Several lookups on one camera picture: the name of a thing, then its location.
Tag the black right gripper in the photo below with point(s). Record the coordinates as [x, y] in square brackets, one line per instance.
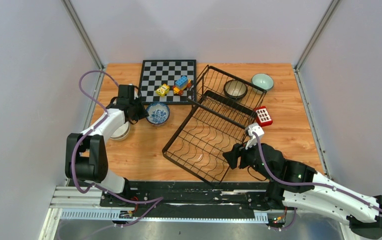
[237, 151]

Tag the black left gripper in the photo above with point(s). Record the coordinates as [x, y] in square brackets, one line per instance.
[143, 113]

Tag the white blue rose bowl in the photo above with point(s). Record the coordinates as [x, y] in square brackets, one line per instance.
[158, 112]

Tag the beige floral bowl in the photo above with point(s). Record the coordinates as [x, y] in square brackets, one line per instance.
[119, 138]
[122, 130]

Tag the black wire dish rack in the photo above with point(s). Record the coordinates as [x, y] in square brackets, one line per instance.
[214, 124]

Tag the black patterned rim bowl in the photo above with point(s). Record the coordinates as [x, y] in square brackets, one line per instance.
[235, 88]

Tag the white grid pattern bowl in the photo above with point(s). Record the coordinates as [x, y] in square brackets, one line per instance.
[263, 81]

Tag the blue white geometric bowl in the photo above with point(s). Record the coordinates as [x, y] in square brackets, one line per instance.
[158, 124]

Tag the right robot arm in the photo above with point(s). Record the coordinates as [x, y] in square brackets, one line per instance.
[293, 184]

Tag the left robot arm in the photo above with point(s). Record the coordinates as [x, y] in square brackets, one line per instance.
[86, 160]

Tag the yellow owl toy block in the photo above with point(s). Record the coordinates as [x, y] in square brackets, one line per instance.
[162, 90]

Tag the black and white chessboard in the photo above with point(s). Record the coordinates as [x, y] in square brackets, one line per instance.
[155, 73]

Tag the red toy window brick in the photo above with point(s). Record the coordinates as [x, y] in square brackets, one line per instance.
[263, 117]

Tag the blue yellow toy brick car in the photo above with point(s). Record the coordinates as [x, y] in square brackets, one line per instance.
[181, 84]

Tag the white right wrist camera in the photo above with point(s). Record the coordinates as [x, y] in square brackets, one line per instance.
[255, 133]

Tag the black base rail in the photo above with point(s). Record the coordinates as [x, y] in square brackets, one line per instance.
[172, 201]

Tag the aluminium frame post left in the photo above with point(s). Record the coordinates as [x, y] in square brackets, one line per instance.
[70, 9]

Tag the aluminium frame post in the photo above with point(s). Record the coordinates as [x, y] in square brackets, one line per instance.
[70, 9]
[326, 17]

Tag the aluminium frame post right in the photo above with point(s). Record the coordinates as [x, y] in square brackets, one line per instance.
[326, 17]

